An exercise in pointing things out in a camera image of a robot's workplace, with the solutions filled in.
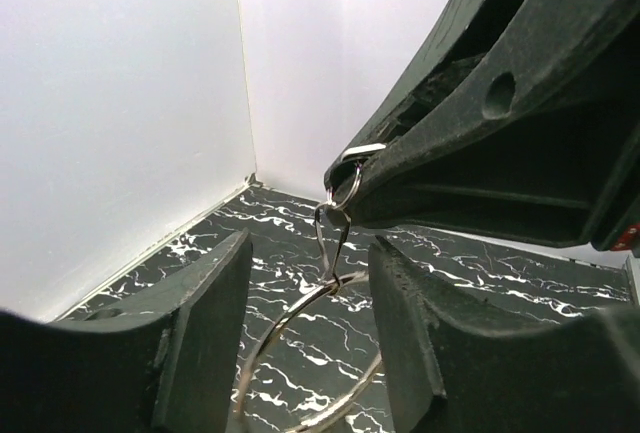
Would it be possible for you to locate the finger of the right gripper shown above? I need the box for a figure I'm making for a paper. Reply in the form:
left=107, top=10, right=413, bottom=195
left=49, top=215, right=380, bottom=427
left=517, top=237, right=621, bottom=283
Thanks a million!
left=349, top=0, right=639, bottom=248
left=350, top=0, right=543, bottom=188

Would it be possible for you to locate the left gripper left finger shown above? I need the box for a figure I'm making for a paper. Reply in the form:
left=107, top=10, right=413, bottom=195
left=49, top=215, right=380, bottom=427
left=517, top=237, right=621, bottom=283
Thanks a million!
left=1, top=230, right=252, bottom=432

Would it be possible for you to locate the large silver keyring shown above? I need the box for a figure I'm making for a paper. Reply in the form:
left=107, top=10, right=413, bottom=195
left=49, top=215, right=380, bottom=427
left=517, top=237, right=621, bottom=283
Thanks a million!
left=233, top=270, right=378, bottom=432

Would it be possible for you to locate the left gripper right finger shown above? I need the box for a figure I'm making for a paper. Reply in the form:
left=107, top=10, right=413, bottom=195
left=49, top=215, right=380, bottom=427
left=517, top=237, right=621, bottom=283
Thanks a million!
left=368, top=237, right=639, bottom=432

